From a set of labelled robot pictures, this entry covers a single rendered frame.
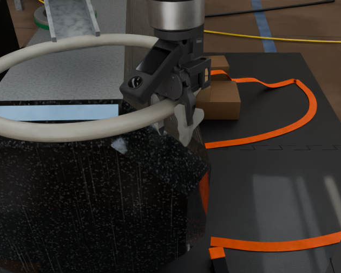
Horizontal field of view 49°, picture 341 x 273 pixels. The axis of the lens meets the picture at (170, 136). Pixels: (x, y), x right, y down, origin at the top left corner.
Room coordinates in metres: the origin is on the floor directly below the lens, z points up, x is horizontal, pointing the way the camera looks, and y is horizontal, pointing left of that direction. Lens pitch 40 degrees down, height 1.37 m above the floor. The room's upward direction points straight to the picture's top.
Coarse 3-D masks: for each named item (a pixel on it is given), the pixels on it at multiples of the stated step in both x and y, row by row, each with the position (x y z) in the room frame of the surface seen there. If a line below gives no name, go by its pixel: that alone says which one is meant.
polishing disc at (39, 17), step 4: (40, 8) 1.34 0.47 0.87; (44, 8) 1.34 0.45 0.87; (36, 12) 1.30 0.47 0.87; (40, 12) 1.30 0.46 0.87; (44, 12) 1.30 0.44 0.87; (36, 16) 1.26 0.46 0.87; (40, 16) 1.26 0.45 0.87; (44, 16) 1.26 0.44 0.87; (36, 20) 1.25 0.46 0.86; (40, 20) 1.23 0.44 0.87; (44, 20) 1.23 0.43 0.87; (44, 24) 1.22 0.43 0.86; (48, 24) 1.21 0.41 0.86
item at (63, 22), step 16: (48, 0) 1.10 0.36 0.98; (64, 0) 1.11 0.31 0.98; (80, 0) 1.11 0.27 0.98; (48, 16) 0.96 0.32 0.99; (64, 16) 1.03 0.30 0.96; (80, 16) 1.03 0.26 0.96; (64, 32) 0.96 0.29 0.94; (80, 32) 0.96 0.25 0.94; (96, 32) 0.91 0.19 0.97; (80, 48) 0.90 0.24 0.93
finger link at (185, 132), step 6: (174, 108) 0.53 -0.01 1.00; (180, 108) 0.52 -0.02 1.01; (198, 108) 0.55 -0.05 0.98; (180, 114) 0.52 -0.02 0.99; (198, 114) 0.54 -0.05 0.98; (180, 120) 0.52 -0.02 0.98; (198, 120) 0.54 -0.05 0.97; (180, 126) 0.51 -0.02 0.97; (186, 126) 0.51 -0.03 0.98; (192, 126) 0.51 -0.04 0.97; (180, 132) 0.51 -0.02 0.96; (186, 132) 0.51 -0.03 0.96; (192, 132) 0.51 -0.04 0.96; (180, 138) 0.51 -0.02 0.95; (186, 138) 0.51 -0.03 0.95; (186, 144) 0.51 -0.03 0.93
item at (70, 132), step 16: (32, 48) 0.84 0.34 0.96; (48, 48) 0.86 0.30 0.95; (64, 48) 0.88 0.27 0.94; (0, 64) 0.75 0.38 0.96; (16, 64) 0.79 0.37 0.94; (144, 112) 0.50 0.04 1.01; (160, 112) 0.51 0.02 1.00; (0, 128) 0.47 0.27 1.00; (16, 128) 0.46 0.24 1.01; (32, 128) 0.46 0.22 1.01; (48, 128) 0.46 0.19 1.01; (64, 128) 0.46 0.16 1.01; (80, 128) 0.46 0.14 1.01; (96, 128) 0.46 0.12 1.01; (112, 128) 0.46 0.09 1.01; (128, 128) 0.47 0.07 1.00
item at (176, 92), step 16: (160, 32) 0.55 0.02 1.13; (176, 32) 0.54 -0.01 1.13; (192, 32) 0.55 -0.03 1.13; (192, 48) 0.57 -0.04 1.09; (176, 64) 0.54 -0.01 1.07; (192, 64) 0.55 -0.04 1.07; (208, 64) 0.57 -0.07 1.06; (176, 80) 0.52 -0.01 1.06; (192, 80) 0.56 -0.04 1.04; (208, 80) 0.57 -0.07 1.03; (160, 96) 0.55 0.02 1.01; (176, 96) 0.52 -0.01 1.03
